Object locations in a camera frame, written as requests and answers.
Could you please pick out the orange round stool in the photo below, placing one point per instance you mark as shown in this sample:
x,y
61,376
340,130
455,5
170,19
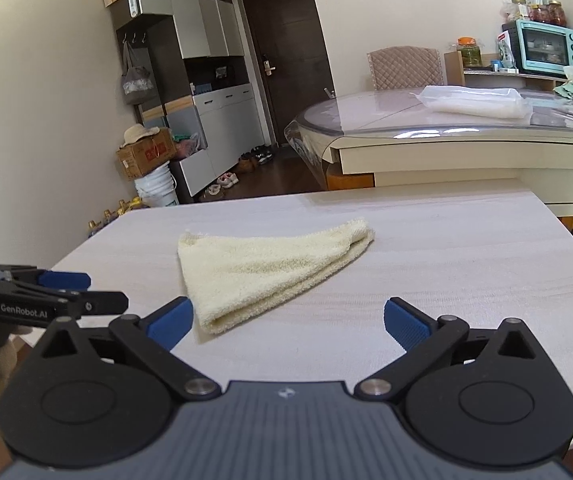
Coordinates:
x,y
350,181

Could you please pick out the cream dining table glass cover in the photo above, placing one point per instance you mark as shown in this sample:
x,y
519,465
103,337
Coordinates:
x,y
441,155

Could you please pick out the red contents jar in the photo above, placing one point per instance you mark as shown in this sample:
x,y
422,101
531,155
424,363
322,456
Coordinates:
x,y
556,14
537,13

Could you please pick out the straw hat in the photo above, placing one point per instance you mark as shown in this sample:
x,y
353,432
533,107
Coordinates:
x,y
136,135

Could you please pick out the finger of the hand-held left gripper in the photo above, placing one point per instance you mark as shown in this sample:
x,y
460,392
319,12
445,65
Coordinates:
x,y
101,304
64,280

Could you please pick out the white pink sneaker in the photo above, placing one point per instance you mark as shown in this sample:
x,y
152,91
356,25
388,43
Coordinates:
x,y
227,178

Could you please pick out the cream terry towel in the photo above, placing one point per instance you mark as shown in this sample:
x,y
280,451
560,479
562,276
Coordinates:
x,y
256,275

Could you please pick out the pink sandal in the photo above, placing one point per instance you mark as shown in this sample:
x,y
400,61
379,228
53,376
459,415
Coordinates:
x,y
211,191

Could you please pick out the cardboard box red print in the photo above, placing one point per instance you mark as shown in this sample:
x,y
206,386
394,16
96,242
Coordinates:
x,y
149,155

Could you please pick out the quilted beige chair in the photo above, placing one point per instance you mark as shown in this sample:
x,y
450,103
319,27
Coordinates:
x,y
404,67

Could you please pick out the white plastic bucket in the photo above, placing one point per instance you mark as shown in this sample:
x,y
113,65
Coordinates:
x,y
156,187

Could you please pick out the clear plastic bag white contents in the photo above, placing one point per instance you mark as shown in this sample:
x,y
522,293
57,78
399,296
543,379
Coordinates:
x,y
471,102

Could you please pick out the dark wooden door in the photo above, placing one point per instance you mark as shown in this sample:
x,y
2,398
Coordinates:
x,y
286,35

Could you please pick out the black white sneaker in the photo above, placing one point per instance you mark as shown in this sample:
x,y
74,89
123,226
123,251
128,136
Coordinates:
x,y
264,152

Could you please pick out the small brown cardboard box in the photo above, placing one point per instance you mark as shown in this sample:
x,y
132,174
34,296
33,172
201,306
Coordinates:
x,y
454,67

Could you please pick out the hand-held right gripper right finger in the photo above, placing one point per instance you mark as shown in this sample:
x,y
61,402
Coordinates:
x,y
406,327

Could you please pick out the pink plastic bag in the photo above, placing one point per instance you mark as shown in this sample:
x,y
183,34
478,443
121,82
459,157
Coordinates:
x,y
189,147

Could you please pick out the grey hanging bag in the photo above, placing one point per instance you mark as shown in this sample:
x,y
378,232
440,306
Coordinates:
x,y
139,85

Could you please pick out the green cloth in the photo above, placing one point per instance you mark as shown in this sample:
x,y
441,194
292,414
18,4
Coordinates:
x,y
566,91

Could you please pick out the clear jar yellow lid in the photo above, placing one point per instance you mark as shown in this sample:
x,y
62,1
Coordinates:
x,y
520,9

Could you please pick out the grey white hallway cabinet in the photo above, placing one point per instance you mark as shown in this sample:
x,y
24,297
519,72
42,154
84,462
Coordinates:
x,y
201,25

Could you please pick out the teal toaster oven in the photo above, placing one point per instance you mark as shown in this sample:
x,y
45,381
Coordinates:
x,y
541,47

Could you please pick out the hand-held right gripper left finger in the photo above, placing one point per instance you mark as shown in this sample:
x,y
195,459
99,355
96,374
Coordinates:
x,y
169,325

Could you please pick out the red white packet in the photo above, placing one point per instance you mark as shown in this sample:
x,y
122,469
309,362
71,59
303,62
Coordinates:
x,y
506,50

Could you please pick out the brown leather shoe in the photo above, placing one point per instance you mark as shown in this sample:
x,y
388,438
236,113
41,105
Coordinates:
x,y
247,162

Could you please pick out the wooden shelf board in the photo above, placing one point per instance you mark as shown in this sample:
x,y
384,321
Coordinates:
x,y
516,79

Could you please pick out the white wall-mounted device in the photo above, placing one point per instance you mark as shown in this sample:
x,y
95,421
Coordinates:
x,y
133,4

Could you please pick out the orange lid jar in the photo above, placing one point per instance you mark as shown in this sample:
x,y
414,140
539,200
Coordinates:
x,y
469,52

